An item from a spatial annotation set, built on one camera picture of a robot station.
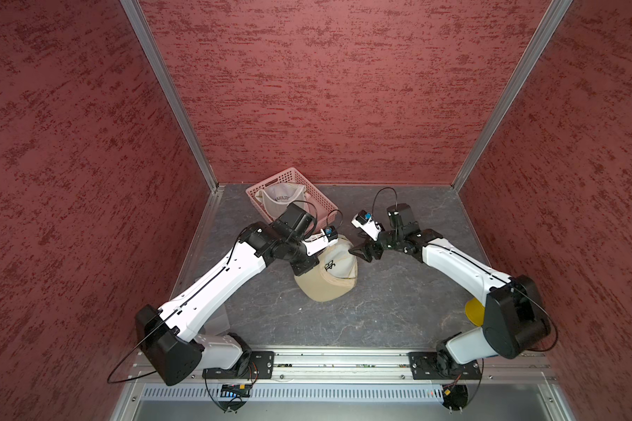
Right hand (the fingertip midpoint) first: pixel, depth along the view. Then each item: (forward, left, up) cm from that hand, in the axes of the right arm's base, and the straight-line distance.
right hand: (356, 244), depth 84 cm
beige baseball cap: (-9, +8, -4) cm, 13 cm away
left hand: (-9, +15, +6) cm, 19 cm away
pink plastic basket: (+27, +12, -12) cm, 32 cm away
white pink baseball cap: (+30, +30, -8) cm, 43 cm away
